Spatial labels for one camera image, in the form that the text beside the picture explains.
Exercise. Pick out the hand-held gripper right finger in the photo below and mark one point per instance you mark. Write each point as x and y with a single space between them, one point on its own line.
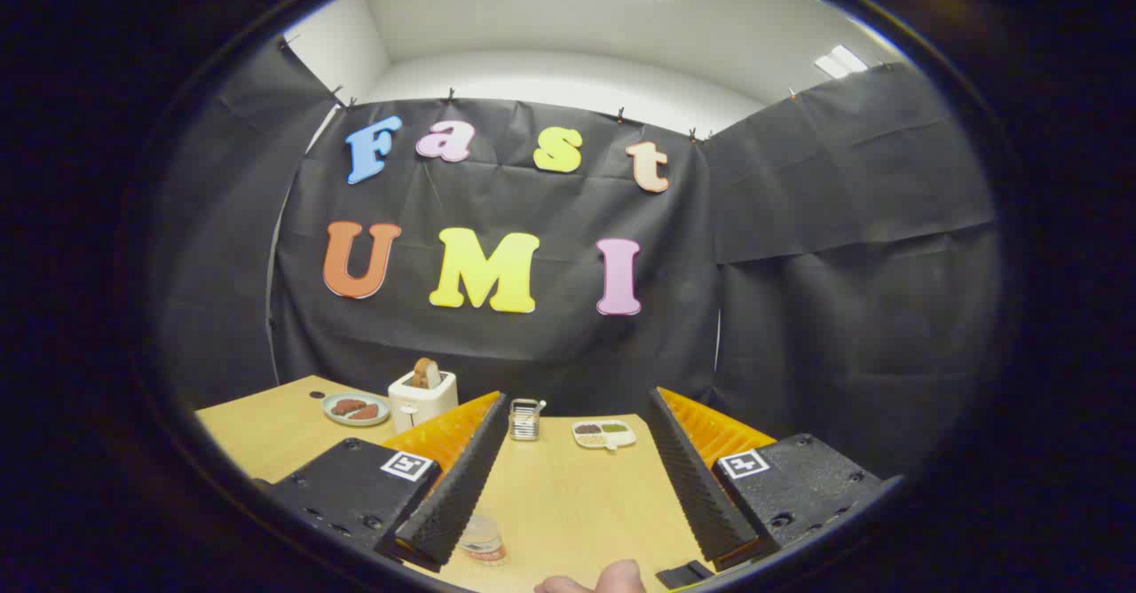
701 504

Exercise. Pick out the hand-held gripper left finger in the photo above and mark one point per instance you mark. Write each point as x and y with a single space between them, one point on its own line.
454 495

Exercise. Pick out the clear plastic juice bottle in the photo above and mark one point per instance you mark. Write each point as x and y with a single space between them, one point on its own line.
484 540

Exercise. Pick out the white toaster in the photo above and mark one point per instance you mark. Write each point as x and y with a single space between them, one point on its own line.
424 402

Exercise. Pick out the wooden table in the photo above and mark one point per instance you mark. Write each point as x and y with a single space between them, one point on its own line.
568 495

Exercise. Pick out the white divided dish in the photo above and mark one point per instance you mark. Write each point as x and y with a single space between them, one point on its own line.
603 435

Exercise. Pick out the reddish brown food piece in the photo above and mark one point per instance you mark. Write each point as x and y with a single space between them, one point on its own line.
346 406
366 413

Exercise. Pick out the brown bread slice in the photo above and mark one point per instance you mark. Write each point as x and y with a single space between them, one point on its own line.
426 373

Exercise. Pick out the light green plate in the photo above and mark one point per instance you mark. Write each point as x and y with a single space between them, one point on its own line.
333 415

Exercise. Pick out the black backdrop cloth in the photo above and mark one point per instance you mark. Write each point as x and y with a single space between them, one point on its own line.
532 344

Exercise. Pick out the small ceiling light panel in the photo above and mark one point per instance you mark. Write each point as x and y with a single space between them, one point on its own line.
840 61

